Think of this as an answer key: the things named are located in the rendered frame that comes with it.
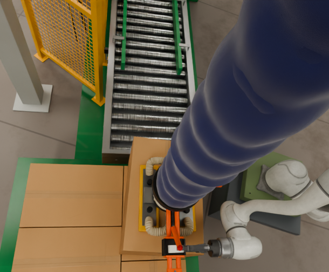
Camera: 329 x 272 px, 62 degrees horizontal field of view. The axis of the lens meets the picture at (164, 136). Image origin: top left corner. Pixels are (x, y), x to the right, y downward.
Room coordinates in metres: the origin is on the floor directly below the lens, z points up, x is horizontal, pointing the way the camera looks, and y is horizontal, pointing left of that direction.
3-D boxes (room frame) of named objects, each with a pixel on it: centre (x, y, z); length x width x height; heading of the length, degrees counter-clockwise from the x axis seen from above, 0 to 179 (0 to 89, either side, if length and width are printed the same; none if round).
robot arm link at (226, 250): (0.26, -0.46, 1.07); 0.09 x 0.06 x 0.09; 24
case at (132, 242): (0.43, -0.13, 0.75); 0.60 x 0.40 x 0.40; 20
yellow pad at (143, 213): (0.37, -0.06, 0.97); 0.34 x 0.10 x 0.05; 23
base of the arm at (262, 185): (0.84, -0.74, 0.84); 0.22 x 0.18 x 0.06; 179
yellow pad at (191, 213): (0.44, -0.23, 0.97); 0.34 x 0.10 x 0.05; 23
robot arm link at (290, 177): (0.82, -0.75, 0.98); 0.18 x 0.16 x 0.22; 66
